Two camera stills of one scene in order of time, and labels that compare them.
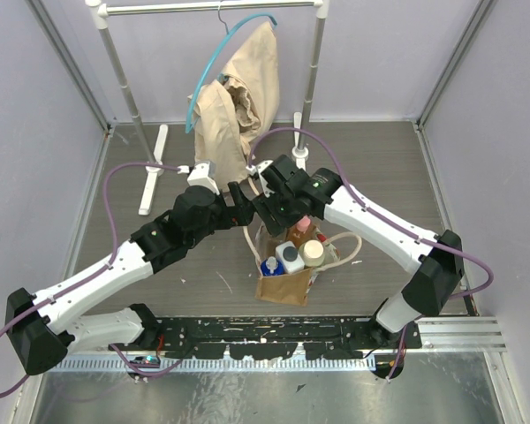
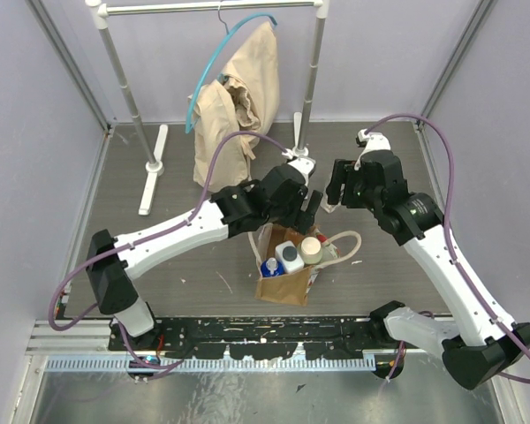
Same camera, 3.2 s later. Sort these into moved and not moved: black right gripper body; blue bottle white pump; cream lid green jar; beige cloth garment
Moved: black right gripper body
Not moved: beige cloth garment; blue bottle white pump; cream lid green jar
